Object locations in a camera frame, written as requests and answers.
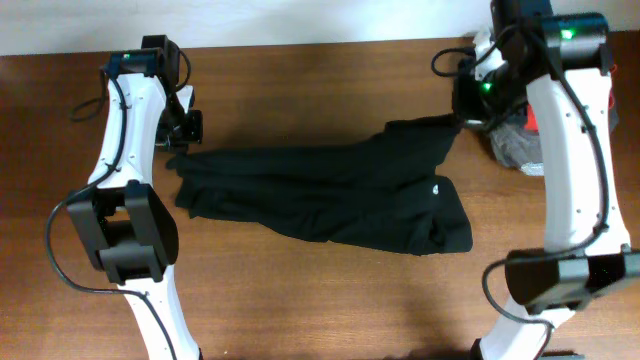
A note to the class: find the red t-shirt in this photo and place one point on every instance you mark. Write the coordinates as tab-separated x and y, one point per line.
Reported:
556	109

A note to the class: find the grey garment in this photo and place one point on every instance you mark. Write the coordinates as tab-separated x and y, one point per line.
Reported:
516	142

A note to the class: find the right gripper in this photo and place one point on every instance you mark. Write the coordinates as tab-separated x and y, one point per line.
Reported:
464	106

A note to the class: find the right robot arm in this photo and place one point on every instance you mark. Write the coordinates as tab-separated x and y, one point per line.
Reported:
558	67

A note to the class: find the black polo shirt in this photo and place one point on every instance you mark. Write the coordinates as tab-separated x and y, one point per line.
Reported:
382	193

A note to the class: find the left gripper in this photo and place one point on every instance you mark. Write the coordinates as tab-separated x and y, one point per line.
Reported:
192	131

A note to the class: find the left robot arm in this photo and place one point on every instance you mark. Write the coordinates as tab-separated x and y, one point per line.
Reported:
125	229

